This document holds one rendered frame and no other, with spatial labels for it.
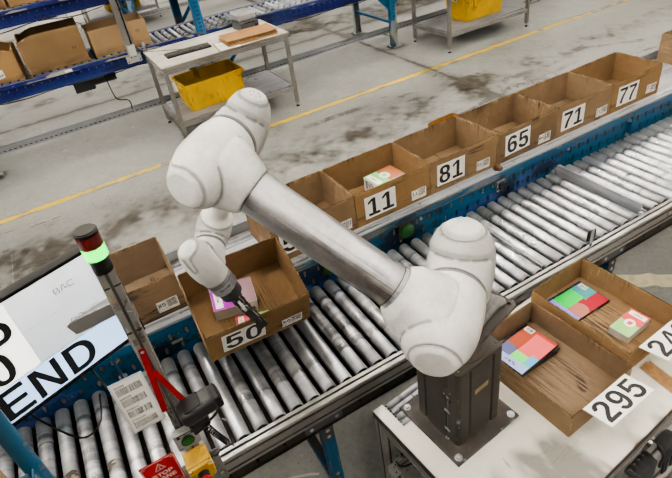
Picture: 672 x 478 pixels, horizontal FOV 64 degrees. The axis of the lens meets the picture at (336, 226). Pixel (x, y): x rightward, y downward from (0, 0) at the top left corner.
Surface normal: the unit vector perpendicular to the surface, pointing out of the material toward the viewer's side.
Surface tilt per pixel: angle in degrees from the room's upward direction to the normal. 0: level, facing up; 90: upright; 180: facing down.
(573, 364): 1
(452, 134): 90
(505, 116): 90
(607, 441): 0
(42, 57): 90
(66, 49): 90
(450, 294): 34
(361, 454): 0
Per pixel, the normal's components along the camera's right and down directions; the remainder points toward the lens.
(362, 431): -0.13, -0.81
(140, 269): 0.48, 0.44
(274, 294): 0.04, -0.64
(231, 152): 0.51, -0.48
